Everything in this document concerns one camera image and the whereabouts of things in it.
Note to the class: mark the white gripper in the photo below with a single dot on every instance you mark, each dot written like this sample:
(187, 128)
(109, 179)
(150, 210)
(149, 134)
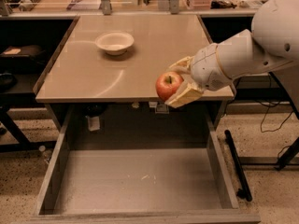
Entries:
(207, 66)

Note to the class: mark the red apple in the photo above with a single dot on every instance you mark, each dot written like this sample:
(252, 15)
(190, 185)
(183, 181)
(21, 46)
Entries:
(166, 84)

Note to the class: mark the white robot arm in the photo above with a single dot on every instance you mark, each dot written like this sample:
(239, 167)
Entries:
(271, 44)

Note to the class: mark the grey counter cabinet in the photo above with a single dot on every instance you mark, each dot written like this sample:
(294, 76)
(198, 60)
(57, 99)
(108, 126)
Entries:
(83, 73)

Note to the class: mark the open grey drawer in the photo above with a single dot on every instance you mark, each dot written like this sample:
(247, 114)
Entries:
(139, 168)

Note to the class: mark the white paper bowl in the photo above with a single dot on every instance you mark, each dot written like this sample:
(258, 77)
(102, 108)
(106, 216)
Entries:
(114, 43)

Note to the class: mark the white paper tag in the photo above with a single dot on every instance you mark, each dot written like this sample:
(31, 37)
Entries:
(93, 123)

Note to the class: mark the clear plastic bottle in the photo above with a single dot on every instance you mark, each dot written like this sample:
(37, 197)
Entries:
(46, 153)

